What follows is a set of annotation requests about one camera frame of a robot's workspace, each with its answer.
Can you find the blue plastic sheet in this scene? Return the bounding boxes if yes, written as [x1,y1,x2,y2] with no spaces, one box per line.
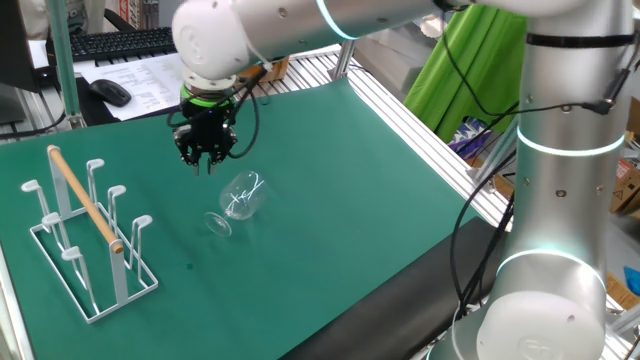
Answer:
[623,266,640,297]

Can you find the clear wine glass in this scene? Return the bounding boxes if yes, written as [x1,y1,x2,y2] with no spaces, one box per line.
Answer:
[203,169,270,239]

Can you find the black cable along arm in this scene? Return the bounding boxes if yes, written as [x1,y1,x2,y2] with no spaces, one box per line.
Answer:
[438,0,632,119]

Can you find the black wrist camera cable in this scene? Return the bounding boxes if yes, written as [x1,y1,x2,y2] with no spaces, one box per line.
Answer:
[166,62,269,161]

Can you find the brown wooden block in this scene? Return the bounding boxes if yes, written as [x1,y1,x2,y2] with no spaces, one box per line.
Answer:
[237,55,292,85]

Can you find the black monitor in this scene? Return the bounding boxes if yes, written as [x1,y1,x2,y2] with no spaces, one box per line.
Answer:
[0,0,42,126]

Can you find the bright green cloth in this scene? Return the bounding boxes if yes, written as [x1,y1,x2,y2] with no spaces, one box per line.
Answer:
[403,4,527,144]

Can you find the black keyboard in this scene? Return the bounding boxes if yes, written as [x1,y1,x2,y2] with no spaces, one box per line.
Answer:
[47,25,179,64]

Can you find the blue white patterned bag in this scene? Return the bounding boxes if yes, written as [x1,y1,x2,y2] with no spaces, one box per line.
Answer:
[448,117,484,159]

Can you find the white foam boxes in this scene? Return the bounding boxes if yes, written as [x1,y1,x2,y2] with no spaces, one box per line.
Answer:
[352,14,441,101]

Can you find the green flange ring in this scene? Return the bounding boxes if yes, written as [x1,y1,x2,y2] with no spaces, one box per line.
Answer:
[179,83,237,109]

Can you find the wooden rack handle rod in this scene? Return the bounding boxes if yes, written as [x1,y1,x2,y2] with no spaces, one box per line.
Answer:
[47,144,125,255]

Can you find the printed paper sheet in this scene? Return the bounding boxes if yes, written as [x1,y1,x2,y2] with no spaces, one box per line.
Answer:
[79,52,187,122]

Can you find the white wire cup rack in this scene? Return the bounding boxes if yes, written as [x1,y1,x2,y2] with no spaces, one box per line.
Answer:
[20,147,160,325]

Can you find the cardboard box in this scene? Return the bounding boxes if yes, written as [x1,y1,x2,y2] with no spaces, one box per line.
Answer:
[608,158,640,221]

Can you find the green table mat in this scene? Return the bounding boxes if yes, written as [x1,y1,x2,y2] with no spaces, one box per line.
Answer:
[0,77,481,360]

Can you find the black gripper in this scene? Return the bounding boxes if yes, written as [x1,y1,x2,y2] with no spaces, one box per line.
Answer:
[173,101,239,177]

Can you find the black mat strip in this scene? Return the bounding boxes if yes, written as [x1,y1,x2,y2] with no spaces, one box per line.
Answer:
[279,217,511,360]

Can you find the aluminium frame post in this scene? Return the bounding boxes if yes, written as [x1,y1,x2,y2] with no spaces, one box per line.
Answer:
[47,0,85,130]
[330,39,357,81]
[472,119,519,186]

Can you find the black computer mouse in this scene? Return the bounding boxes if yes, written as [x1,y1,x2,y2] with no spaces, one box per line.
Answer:
[88,78,133,108]

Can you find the black cables at robot base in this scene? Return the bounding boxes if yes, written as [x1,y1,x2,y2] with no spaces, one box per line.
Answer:
[448,149,517,317]

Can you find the aluminium profile table frame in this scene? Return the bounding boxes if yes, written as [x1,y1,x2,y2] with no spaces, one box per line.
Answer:
[0,44,640,360]

